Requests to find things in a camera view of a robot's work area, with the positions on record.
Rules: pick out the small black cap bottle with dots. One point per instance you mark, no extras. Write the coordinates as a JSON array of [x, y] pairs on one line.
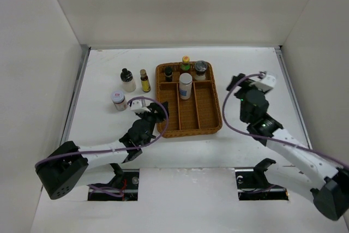
[[168, 74]]

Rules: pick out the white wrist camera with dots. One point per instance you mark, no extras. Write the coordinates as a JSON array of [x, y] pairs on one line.
[[138, 106], [266, 82]]

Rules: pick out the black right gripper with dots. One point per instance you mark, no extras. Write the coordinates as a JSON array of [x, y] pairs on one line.
[[244, 86]]

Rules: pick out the black stopper white bottle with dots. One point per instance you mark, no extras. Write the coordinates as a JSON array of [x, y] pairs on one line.
[[128, 81]]

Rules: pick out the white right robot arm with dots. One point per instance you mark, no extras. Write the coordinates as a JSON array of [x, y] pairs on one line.
[[321, 179]]

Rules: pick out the yellow label brown bottle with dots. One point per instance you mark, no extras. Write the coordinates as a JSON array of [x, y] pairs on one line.
[[146, 87]]

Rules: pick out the white lid brown jar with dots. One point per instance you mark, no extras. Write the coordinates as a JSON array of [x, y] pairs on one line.
[[119, 100]]

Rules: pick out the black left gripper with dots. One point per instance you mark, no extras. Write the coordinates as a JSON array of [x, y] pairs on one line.
[[159, 116]]

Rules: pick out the silver lid tall jar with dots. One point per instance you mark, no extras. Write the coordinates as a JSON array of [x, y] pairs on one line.
[[185, 86]]

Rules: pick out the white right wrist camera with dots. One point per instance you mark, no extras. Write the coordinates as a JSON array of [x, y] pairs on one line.
[[266, 82]]

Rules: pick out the black cap salt grinder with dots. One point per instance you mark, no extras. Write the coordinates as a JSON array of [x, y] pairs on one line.
[[200, 70]]

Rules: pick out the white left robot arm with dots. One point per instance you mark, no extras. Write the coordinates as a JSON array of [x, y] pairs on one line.
[[98, 167]]

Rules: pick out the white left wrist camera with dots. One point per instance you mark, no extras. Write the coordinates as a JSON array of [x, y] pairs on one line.
[[138, 106]]

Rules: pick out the brown wicker divided tray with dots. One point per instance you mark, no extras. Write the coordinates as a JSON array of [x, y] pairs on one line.
[[198, 115]]

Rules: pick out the yellow cap sauce bottle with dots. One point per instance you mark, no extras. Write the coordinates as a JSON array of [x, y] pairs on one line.
[[185, 65]]

